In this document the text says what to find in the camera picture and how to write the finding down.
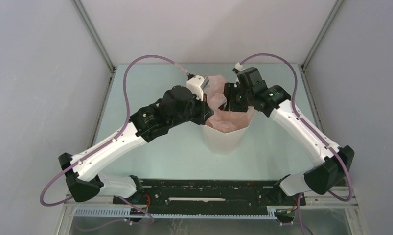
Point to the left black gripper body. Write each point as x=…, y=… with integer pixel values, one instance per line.
x=195, y=112

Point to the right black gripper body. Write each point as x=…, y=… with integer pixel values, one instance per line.
x=240, y=100

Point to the pink plastic trash bag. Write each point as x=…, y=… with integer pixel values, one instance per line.
x=220, y=103

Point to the white trash bin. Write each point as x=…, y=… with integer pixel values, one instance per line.
x=222, y=143

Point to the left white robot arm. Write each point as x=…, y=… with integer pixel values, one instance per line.
x=85, y=180

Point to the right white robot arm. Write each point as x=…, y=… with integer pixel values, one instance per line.
x=329, y=160

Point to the small circuit board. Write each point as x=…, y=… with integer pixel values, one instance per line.
x=137, y=212

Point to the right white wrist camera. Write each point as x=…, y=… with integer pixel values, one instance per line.
x=238, y=68

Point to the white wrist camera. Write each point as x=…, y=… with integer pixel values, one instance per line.
x=196, y=84
x=238, y=68

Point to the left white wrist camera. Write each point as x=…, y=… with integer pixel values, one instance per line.
x=196, y=84

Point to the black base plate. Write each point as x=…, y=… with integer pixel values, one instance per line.
x=222, y=197

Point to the white slotted cable duct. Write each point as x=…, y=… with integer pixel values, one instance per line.
x=119, y=212

